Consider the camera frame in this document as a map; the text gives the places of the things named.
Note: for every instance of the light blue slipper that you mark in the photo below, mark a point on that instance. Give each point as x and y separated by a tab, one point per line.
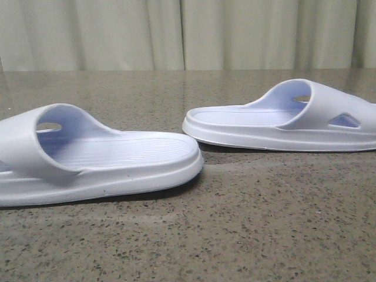
295	115
60	153

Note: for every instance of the pale green curtain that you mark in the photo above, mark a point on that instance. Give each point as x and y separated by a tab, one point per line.
186	35

